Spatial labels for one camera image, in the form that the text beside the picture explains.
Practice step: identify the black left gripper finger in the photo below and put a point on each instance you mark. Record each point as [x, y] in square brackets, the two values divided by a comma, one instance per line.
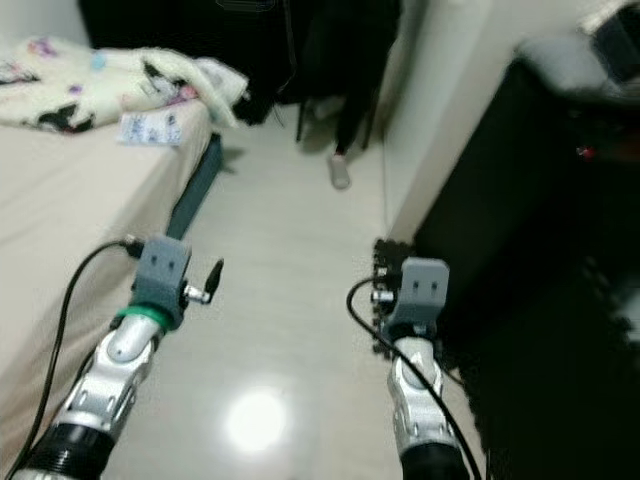
[216, 276]

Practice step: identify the white book blue letters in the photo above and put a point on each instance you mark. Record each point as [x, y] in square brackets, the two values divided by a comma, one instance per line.
[150, 128]

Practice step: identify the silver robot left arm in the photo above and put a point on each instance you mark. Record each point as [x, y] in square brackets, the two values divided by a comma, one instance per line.
[110, 380]

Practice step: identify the black foam floor mat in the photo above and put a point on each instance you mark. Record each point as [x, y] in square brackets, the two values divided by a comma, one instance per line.
[380, 250]

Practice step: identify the grey slipper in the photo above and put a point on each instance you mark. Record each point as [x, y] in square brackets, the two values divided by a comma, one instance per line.
[340, 173]

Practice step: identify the bed with beige sheet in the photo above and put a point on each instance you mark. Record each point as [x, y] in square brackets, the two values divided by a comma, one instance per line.
[60, 230]

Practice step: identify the black dresser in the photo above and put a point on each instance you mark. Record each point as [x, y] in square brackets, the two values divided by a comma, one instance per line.
[540, 250]

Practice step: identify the white wardrobe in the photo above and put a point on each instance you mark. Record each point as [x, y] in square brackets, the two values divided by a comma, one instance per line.
[450, 100]

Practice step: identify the person in orange shirt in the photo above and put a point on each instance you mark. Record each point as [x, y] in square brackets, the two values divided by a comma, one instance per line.
[360, 70]

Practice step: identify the black cabinet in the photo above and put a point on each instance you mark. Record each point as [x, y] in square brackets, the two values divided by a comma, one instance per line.
[180, 50]

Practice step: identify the cream cartoon print blanket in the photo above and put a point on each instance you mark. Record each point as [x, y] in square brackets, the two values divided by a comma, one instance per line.
[80, 85]

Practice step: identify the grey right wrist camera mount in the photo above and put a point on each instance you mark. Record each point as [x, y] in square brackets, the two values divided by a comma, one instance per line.
[420, 295]

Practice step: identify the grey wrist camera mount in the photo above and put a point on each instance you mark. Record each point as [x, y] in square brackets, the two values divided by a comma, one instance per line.
[420, 295]
[163, 275]

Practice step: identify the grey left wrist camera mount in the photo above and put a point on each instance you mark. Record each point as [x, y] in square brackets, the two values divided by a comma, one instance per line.
[163, 275]

